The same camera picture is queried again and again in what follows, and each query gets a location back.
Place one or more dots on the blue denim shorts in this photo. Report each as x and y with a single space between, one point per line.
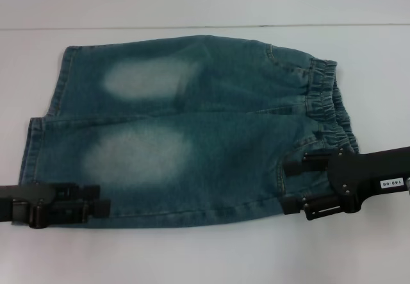
192 136

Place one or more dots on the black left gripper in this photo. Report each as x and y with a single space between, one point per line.
19 200

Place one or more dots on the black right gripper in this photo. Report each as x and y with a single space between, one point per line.
371 175

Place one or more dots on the silver connector plug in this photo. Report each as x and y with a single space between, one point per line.
407 186

